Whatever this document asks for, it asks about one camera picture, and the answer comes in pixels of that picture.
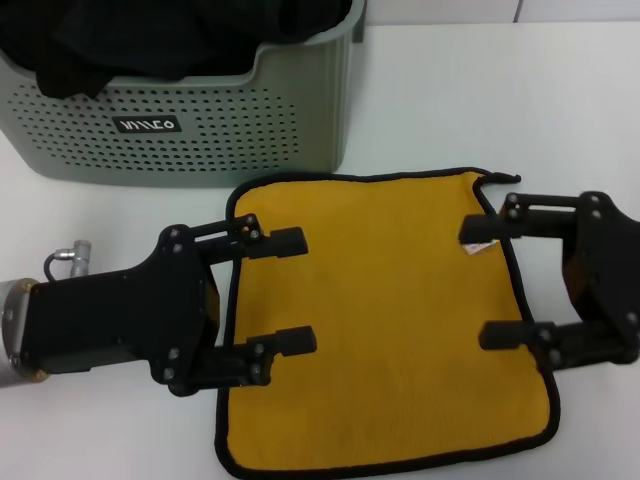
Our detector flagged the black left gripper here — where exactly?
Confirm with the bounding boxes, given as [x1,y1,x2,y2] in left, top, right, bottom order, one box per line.
[19,224,222,397]

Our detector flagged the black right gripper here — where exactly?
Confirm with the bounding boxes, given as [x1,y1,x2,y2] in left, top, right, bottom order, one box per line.
[459,190,640,374]

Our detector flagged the yellow green towel black edge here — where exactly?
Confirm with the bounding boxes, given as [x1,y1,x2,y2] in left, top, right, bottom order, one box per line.
[213,166,562,462]

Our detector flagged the green perforated plastic storage box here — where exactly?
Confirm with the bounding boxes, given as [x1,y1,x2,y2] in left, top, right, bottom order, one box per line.
[0,0,366,191]

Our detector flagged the black cloth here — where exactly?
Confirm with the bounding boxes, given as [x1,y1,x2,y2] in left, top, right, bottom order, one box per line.
[0,0,354,100]

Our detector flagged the left wrist cable with connector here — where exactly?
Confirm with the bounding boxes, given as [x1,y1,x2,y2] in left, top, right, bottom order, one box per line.
[43,239,95,282]

